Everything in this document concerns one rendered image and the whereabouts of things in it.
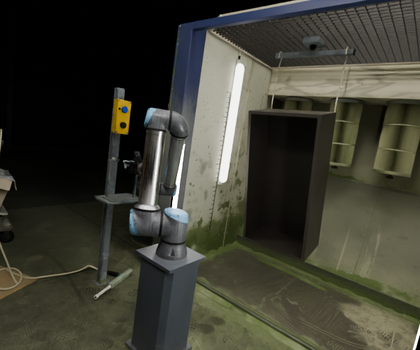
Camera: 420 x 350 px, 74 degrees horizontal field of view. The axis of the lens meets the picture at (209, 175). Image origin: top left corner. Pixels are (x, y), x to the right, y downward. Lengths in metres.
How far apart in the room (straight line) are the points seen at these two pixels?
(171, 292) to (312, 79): 2.71
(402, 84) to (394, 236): 1.49
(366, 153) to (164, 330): 2.85
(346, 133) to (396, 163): 0.56
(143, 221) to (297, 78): 2.58
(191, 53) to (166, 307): 1.96
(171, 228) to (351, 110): 2.41
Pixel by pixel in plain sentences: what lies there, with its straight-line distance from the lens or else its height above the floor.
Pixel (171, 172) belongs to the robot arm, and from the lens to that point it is 1.86.
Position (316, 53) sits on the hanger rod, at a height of 2.16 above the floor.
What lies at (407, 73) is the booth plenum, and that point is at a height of 2.21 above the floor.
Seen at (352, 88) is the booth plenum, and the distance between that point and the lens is 3.35.
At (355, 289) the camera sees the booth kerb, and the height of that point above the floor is 0.09.
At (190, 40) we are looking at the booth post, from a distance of 2.59.
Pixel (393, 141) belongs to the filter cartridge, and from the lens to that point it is 3.25.
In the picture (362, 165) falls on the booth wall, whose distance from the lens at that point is 3.67.
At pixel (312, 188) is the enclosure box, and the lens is 2.26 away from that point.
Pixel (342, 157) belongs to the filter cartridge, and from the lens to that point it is 3.36.
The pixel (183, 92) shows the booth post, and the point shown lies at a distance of 2.51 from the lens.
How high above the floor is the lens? 1.39
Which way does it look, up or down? 8 degrees down
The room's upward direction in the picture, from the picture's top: 8 degrees clockwise
